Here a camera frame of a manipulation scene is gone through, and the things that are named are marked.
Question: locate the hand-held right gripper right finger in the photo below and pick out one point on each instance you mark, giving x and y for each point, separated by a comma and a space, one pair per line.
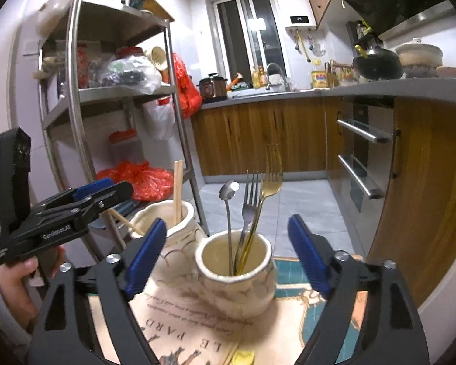
307, 254

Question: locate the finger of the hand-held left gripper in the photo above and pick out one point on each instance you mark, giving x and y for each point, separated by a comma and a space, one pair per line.
95, 188
114, 196

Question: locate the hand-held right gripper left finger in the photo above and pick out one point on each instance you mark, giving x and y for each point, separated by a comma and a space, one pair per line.
146, 258

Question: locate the wooden chopstick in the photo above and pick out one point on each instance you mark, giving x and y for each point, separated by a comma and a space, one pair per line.
177, 190
123, 221
118, 215
181, 190

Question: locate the gold fork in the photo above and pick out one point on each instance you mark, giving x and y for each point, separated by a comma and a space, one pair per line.
271, 186

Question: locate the floral ceramic utensil holder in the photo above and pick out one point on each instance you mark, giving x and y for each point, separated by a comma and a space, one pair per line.
231, 285

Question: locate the silver fork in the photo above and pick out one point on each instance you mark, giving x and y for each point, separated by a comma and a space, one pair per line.
250, 194

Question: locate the silver spoon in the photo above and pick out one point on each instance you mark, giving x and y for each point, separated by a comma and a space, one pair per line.
229, 190

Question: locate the person's left hand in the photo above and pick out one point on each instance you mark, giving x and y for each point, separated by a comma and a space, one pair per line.
15, 285

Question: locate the crumpled orange plastic bag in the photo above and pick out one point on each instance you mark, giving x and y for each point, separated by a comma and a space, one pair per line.
140, 180

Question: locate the red lid plastic jar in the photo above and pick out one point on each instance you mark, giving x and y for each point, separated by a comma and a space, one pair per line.
123, 140

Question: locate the printed tablecloth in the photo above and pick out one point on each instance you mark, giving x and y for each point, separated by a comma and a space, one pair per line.
197, 323

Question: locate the white plastic bag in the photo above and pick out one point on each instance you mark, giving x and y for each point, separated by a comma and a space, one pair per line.
161, 116

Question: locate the metal shelf rack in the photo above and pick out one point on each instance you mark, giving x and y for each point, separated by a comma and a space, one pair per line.
76, 95

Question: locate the built-in oven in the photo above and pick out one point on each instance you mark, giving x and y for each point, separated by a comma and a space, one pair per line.
359, 152

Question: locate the clear bag with dark contents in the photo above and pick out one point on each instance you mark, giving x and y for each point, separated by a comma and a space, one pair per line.
131, 70

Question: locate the hanging red plastic bag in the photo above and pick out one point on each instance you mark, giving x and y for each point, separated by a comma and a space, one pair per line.
182, 87

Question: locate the wooden kitchen base cabinet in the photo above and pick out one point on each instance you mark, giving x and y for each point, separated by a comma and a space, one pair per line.
250, 137

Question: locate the beige strainer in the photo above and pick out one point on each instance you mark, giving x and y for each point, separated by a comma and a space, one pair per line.
157, 57

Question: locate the dark red pressure cooker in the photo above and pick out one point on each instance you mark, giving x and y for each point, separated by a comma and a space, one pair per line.
212, 87

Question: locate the grey kitchen countertop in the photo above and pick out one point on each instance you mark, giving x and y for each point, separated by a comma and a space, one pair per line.
364, 89

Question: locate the kitchen faucet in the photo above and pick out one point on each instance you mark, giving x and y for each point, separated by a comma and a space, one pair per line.
285, 80

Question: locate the yellow oil container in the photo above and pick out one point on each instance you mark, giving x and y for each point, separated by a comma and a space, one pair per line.
319, 78

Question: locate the yellow liquid bottles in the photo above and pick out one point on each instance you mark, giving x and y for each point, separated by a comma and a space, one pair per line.
260, 77

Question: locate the seasoning bottles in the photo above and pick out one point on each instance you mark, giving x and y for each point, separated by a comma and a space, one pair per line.
342, 74

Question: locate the wooden box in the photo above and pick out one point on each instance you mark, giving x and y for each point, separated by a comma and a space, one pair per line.
148, 2

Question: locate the black wok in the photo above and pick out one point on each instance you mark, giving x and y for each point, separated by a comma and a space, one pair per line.
380, 64

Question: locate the kitchen window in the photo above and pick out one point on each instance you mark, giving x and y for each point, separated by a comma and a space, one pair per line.
247, 38

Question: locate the white clay pot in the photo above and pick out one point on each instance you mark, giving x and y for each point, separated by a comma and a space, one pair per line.
418, 57

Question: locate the white water heater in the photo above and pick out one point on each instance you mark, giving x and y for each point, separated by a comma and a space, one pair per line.
296, 7

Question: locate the wall switch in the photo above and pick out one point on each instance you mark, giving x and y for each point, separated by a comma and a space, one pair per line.
29, 47

